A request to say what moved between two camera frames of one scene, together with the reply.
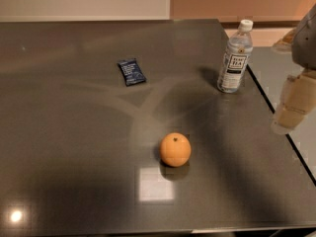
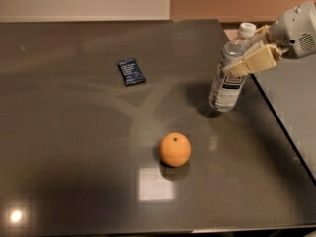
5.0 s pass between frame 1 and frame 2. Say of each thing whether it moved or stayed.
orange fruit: stayed
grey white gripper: moved
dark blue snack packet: stayed
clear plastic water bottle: moved
